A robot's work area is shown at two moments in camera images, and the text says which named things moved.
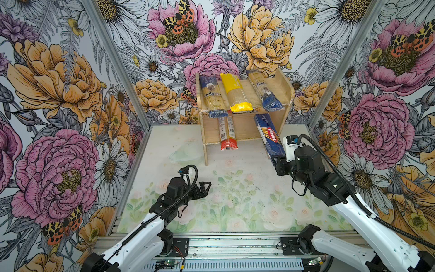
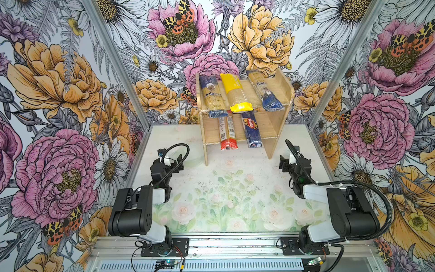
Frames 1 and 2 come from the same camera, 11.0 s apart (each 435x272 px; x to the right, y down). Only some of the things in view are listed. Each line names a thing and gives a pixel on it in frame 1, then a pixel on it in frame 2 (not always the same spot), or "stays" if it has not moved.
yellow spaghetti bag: (234, 89) stays
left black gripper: (203, 192) to (179, 160)
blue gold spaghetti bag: (269, 100) stays
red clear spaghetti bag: (227, 137) stays
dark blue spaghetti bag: (214, 101) stays
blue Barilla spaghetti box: (269, 137) to (251, 130)
